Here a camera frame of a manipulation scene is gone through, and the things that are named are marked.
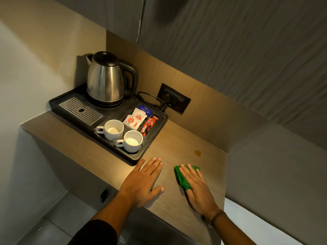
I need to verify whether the person's left hand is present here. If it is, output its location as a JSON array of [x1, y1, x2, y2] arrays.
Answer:
[[119, 157, 165, 208]]

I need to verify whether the person's right hand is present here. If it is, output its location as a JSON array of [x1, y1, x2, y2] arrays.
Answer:
[[179, 164, 220, 220]]

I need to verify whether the green cleaning cloth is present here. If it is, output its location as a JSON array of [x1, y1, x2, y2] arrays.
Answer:
[[174, 165, 201, 190]]

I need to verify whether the person's right forearm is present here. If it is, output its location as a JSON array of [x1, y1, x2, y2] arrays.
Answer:
[[206, 210, 257, 245]]

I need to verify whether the person's left forearm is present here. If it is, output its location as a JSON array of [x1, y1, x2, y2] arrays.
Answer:
[[89, 192, 143, 238]]

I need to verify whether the white ceramic cup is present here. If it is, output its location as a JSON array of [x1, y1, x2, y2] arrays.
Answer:
[[116, 130, 143, 153], [96, 119, 124, 142]]

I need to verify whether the white sachet with red print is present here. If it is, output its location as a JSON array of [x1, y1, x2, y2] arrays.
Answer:
[[123, 115, 142, 131], [131, 108, 148, 121]]

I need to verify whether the black plastic tray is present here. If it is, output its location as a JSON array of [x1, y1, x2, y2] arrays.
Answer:
[[49, 84, 168, 166]]

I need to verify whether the blue sachet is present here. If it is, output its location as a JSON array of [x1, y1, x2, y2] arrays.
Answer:
[[137, 104, 153, 118]]

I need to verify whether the black kettle base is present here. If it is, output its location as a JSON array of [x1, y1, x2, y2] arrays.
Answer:
[[87, 95, 128, 108]]

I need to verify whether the black sleeve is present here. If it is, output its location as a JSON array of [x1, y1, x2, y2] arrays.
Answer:
[[68, 219, 118, 245]]

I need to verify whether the perforated metal drip grate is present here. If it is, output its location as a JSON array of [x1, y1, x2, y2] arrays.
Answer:
[[59, 97, 103, 126]]

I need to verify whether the stainless steel electric kettle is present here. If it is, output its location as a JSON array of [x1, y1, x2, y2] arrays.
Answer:
[[86, 51, 138, 103]]

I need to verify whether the grey cabinet door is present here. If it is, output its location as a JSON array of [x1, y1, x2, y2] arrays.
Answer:
[[138, 0, 327, 151], [50, 0, 146, 44]]

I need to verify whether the brown wrist bracelet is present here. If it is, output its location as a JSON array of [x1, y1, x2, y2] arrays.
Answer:
[[209, 209, 227, 227]]

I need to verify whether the black wall socket plate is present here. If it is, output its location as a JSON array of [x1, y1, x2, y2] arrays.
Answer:
[[157, 83, 191, 115]]

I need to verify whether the black power cable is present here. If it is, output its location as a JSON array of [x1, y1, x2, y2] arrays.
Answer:
[[137, 91, 168, 112]]

